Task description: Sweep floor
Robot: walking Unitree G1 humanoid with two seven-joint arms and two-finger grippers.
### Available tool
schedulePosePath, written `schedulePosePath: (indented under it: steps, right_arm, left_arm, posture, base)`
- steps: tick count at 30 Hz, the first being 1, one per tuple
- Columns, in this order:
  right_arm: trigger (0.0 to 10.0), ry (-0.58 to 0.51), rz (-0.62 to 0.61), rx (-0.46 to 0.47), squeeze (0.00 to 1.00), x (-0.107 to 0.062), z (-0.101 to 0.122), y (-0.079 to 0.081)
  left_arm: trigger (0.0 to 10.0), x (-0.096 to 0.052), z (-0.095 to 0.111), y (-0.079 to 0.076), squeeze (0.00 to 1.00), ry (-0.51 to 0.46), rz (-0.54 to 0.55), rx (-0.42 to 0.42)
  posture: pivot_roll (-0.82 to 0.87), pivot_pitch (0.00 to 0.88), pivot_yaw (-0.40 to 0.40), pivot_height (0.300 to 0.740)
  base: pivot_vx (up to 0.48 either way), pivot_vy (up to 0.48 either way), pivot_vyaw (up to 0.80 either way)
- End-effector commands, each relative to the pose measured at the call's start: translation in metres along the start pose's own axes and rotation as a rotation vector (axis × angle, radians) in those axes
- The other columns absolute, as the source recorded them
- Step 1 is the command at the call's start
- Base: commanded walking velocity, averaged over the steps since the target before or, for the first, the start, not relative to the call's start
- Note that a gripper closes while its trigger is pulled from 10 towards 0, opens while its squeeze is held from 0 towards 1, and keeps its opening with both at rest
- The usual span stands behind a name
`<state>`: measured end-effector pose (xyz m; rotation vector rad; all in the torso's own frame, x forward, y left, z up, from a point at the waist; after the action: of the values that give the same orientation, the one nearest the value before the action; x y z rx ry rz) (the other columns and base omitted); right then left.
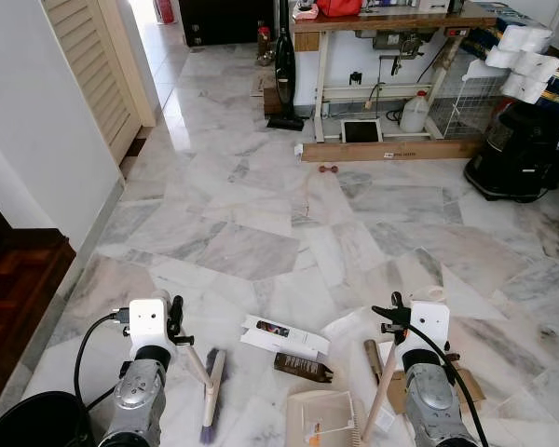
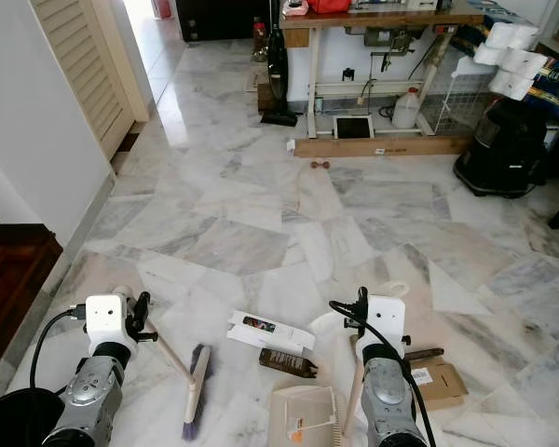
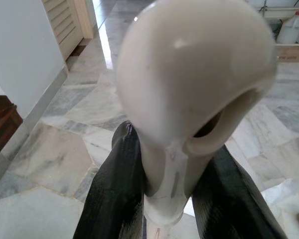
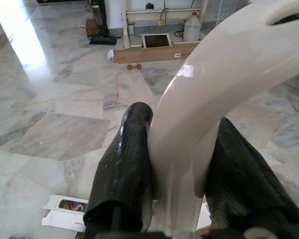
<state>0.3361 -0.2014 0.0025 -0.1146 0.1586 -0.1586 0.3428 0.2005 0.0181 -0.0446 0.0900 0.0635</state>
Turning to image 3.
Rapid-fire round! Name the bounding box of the brown cardboard box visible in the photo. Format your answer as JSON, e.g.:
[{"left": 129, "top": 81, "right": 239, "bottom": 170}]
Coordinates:
[{"left": 274, "top": 43, "right": 299, "bottom": 63}]

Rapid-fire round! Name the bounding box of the dark brown wooden furniture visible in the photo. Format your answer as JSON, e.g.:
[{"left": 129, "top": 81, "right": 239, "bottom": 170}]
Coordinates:
[{"left": 0, "top": 94, "right": 23, "bottom": 165}]

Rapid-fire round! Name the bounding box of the beige louvered door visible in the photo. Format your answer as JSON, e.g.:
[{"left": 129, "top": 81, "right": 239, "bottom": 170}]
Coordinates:
[{"left": 41, "top": 0, "right": 94, "bottom": 61}]

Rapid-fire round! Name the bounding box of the translucent plastic jug red cap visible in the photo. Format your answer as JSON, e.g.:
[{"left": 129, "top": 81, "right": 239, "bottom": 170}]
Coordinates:
[{"left": 277, "top": 11, "right": 299, "bottom": 45}]

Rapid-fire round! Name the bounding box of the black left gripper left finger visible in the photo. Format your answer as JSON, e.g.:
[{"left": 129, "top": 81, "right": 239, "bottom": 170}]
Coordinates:
[{"left": 72, "top": 119, "right": 146, "bottom": 239}]

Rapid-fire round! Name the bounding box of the white plastic sheet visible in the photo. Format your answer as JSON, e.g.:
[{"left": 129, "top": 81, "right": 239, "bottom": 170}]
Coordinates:
[{"left": 260, "top": 178, "right": 299, "bottom": 239}]

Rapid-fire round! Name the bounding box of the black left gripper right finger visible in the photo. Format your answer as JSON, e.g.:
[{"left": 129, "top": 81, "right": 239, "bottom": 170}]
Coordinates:
[{"left": 192, "top": 144, "right": 289, "bottom": 239}]

